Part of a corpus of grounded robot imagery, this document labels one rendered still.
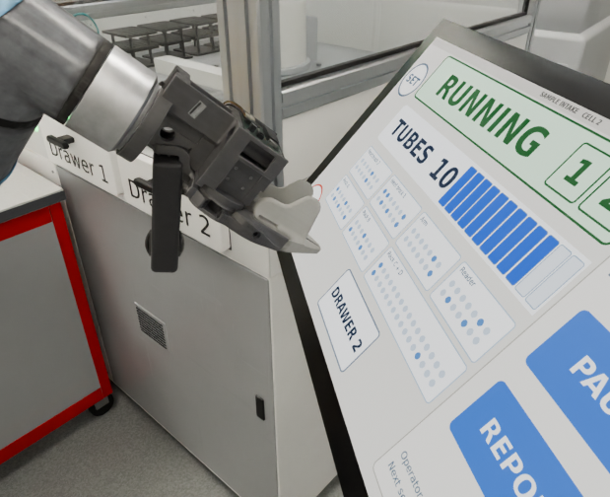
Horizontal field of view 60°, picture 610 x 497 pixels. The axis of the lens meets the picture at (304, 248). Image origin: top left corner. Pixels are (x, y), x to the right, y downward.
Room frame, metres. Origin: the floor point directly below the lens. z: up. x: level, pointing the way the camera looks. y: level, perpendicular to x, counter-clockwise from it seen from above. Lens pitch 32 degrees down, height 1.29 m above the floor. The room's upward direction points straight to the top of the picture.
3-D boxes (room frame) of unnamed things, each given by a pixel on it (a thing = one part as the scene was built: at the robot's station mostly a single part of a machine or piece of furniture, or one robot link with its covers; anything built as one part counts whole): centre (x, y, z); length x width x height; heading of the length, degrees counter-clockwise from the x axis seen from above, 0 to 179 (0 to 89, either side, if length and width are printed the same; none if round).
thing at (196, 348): (1.38, 0.12, 0.40); 1.03 x 0.95 x 0.80; 48
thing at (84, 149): (1.05, 0.47, 0.87); 0.29 x 0.02 x 0.11; 48
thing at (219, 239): (0.84, 0.24, 0.87); 0.29 x 0.02 x 0.11; 48
